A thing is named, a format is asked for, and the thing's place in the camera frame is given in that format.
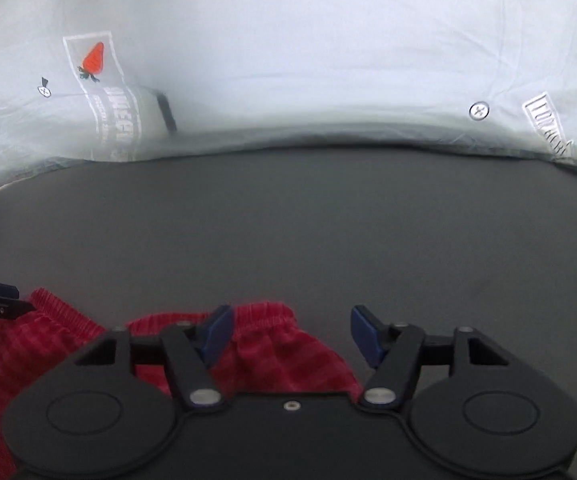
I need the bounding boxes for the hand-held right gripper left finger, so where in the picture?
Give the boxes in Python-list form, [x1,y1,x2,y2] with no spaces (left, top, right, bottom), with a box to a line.
[73,304,235,411]

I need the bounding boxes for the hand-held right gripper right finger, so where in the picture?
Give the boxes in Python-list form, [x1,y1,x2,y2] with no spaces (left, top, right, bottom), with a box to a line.
[350,304,513,409]

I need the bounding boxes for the red striped shorts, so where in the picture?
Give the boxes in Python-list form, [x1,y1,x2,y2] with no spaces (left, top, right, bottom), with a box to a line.
[0,287,363,480]

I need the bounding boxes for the white printed blanket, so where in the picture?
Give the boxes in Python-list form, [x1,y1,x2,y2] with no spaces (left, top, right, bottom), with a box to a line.
[0,0,577,196]

